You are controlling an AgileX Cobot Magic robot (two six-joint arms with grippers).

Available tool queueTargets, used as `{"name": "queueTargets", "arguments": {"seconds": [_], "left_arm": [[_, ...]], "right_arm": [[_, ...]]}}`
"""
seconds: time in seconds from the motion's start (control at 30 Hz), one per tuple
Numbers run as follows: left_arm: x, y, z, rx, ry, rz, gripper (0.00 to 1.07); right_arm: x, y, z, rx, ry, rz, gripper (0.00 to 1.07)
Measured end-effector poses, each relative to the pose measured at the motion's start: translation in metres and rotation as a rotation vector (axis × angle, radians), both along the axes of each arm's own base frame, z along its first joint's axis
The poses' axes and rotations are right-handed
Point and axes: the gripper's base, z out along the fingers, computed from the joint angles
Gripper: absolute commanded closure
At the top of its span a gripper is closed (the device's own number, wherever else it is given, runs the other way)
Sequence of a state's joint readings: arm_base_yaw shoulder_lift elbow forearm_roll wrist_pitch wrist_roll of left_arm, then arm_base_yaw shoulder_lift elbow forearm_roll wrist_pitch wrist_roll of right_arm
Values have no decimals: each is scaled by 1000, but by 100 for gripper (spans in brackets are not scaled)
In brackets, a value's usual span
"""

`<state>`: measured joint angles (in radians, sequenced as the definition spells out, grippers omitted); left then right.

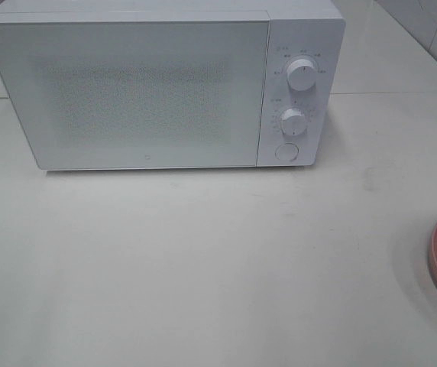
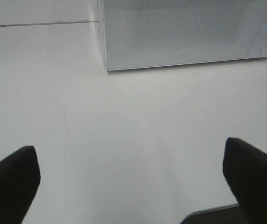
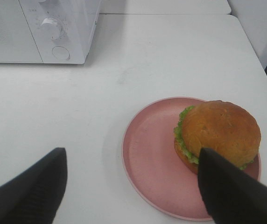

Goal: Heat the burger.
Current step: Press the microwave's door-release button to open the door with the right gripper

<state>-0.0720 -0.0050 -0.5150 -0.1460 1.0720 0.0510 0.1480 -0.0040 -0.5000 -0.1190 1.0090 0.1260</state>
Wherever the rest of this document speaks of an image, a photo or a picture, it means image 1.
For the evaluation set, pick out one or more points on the upper white power knob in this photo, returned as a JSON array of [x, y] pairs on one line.
[[301, 73]]

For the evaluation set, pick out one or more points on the lower white timer knob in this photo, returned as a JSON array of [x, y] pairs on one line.
[[293, 122]]

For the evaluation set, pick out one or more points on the round white door button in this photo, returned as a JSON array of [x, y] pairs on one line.
[[287, 152]]

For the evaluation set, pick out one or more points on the white microwave door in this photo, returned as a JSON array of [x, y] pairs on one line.
[[127, 96]]

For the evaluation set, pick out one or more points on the white microwave oven body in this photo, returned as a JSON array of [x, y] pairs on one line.
[[295, 28]]

